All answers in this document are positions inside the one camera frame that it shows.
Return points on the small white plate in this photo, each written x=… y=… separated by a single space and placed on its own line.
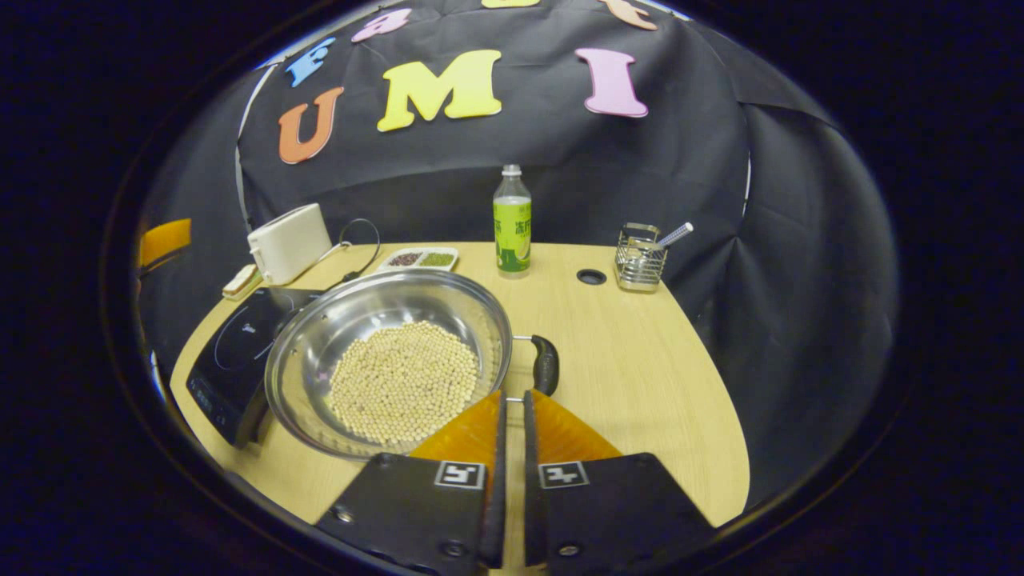
x=244 y=286

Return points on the pile of green mung beans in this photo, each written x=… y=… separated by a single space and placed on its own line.
x=438 y=259

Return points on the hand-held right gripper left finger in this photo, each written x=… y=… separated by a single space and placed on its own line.
x=496 y=496

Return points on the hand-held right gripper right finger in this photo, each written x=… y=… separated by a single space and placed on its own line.
x=534 y=496

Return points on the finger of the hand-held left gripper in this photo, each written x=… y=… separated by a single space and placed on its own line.
x=164 y=240

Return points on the white divided dish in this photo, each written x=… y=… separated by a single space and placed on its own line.
x=416 y=250

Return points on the white toaster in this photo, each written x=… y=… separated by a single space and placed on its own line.
x=288 y=244

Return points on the large pile of soybeans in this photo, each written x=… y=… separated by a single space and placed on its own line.
x=400 y=384

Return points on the pile of dark red beans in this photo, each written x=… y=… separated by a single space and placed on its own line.
x=405 y=259

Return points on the green label drink bottle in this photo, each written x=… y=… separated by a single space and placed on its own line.
x=512 y=232

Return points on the toast sandwich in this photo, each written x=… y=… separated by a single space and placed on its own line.
x=238 y=280

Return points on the black induction cooktop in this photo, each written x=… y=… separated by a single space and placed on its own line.
x=232 y=352

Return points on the stainless steel pot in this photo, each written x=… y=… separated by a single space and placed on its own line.
x=360 y=312

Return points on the black backdrop cloth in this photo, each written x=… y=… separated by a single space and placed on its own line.
x=640 y=176

